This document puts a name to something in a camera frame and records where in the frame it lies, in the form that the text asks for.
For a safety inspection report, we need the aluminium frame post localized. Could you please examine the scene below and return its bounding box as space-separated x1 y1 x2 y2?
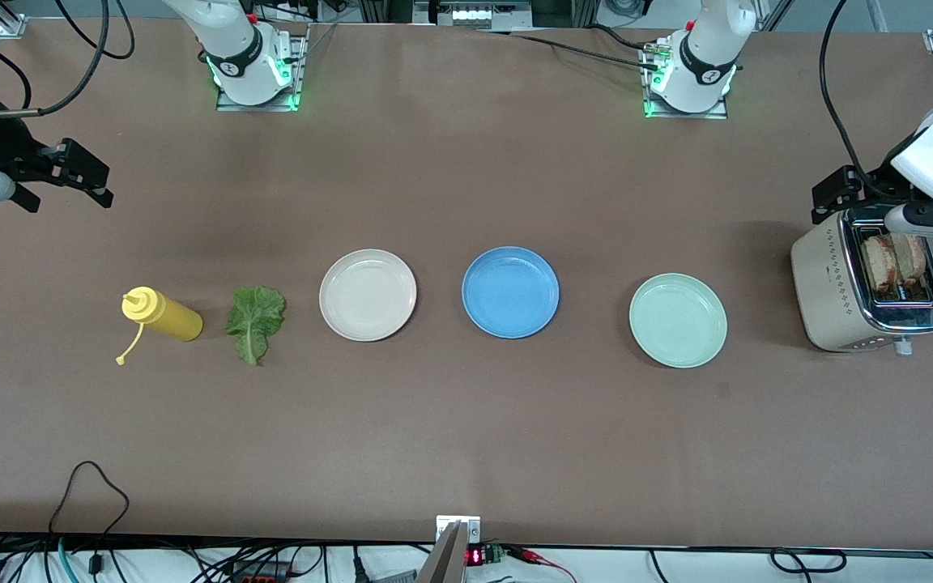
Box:
416 515 482 583

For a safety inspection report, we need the black arm base cable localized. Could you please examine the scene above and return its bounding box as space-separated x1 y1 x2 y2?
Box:
483 28 663 72

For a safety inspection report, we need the brown bread slice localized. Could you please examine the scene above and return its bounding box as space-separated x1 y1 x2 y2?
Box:
892 232 929 286
862 235 898 295

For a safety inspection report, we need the pale green round plate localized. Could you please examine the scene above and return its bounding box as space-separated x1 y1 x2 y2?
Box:
628 273 728 369

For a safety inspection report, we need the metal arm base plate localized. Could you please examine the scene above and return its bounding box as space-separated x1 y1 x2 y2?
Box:
643 36 731 121
215 24 309 113

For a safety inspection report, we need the yellow squeeze sauce bottle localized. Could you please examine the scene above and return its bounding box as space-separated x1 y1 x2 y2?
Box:
116 286 204 367

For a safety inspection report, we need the blue round plate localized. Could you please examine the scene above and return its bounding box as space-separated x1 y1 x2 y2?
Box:
462 246 560 339

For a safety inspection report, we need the beige and chrome toaster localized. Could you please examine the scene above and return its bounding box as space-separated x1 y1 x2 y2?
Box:
790 202 933 357

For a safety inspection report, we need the green lettuce leaf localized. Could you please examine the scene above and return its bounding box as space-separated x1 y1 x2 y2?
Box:
226 285 288 367

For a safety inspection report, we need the thin black looped cable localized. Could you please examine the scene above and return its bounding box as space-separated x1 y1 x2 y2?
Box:
47 461 130 535

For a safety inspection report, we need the red clip lead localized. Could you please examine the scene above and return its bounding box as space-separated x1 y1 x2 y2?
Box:
505 546 577 583

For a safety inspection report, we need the beige round plate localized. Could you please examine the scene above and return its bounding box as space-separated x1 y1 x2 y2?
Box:
319 249 418 343

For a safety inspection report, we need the dark lit equipment box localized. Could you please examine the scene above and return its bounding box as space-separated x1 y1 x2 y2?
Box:
414 0 534 30

